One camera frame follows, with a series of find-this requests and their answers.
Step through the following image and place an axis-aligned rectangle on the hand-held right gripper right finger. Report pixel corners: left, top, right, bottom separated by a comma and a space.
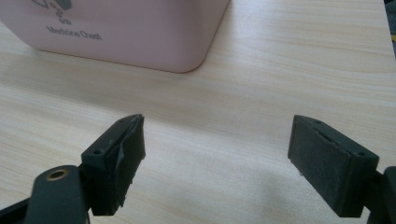
287, 114, 380, 218

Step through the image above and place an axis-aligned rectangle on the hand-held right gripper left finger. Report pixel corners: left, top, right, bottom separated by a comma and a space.
80, 113, 147, 217

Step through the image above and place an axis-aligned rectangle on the pink plastic storage box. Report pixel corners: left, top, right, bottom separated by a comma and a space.
0, 0, 231, 75

